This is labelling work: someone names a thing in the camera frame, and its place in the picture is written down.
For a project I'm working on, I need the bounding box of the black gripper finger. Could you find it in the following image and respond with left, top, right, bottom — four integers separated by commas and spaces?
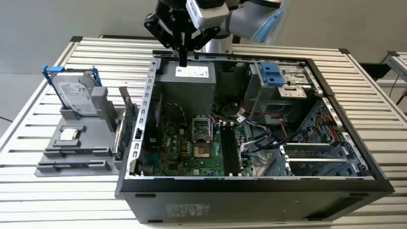
143, 14, 183, 67
183, 28, 221, 67

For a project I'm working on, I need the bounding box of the RAM stick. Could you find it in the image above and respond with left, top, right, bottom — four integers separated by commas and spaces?
47, 148, 109, 155
41, 161, 107, 169

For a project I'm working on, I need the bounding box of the black RAM slot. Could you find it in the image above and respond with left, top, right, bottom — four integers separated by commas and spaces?
221, 124, 233, 177
229, 124, 241, 175

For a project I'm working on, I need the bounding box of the grey power supply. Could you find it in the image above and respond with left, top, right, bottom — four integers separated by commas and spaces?
155, 61, 218, 120

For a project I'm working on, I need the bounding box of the blue drive latch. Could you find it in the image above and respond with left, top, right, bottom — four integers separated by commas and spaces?
259, 61, 285, 87

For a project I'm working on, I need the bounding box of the black round fan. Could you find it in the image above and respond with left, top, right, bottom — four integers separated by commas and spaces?
213, 101, 239, 118

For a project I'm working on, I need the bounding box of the grey optical drive cage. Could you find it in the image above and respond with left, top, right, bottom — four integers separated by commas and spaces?
245, 61, 309, 121

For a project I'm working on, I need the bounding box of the hard disk in blue carrier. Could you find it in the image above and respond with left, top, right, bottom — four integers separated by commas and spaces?
41, 64, 103, 118

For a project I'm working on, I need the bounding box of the graphics card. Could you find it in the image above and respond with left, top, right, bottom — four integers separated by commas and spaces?
114, 85, 141, 160

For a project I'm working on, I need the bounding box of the metal socket cover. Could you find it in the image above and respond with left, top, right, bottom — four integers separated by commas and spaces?
191, 114, 214, 143

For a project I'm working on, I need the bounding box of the CPU socket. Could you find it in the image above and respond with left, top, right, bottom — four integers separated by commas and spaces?
193, 141, 214, 160

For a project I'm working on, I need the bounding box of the grey parts rack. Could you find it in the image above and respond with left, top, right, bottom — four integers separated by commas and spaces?
35, 87, 129, 177

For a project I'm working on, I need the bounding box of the silver CPU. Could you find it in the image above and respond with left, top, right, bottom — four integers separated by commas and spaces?
59, 128, 81, 141

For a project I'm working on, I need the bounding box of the green motherboard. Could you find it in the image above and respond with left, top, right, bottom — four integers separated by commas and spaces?
142, 102, 255, 177

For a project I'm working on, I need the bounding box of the neighbouring slatted metal table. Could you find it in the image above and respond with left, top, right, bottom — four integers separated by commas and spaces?
376, 50, 407, 88

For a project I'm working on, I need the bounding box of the metal disk bay cage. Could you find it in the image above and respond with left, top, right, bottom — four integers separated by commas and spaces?
280, 142, 372, 177

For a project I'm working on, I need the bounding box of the black PC case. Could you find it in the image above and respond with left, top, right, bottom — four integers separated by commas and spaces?
114, 49, 396, 224

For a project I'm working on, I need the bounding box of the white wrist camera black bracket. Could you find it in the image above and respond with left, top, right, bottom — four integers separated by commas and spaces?
186, 0, 231, 31

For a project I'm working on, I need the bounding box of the red black twisted wire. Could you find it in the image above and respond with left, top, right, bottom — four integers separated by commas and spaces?
163, 102, 190, 126

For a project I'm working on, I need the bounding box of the grey wire bundle with labels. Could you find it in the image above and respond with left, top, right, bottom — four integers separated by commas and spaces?
234, 108, 272, 131

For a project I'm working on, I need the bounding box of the single orange wire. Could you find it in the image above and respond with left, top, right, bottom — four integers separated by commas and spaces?
280, 114, 289, 138

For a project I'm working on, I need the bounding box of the orange red wire bundle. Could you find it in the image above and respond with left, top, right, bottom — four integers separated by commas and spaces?
313, 114, 341, 146

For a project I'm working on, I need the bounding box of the black cable bundle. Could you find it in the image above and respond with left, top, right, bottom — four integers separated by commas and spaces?
250, 130, 309, 152

